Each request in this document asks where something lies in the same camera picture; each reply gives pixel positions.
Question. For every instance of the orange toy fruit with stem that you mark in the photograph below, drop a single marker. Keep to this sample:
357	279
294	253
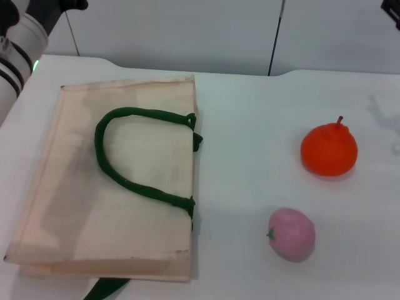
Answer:
328	153

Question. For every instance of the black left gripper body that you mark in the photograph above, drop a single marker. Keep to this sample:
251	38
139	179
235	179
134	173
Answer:
53	9

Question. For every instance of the pink toy peach green leaf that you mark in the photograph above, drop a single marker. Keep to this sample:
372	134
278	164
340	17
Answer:
292	234

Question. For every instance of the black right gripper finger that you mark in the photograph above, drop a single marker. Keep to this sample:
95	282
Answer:
392	14

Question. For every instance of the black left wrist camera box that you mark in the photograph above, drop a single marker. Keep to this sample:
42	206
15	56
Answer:
7	12

